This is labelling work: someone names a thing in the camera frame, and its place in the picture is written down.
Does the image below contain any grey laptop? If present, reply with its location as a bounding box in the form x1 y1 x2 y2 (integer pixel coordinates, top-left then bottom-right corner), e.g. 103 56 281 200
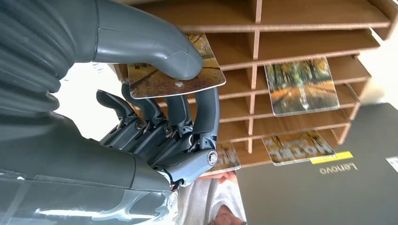
235 102 398 225

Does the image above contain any person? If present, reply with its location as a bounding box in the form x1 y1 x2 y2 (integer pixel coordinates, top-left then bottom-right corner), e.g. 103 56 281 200
177 171 248 225

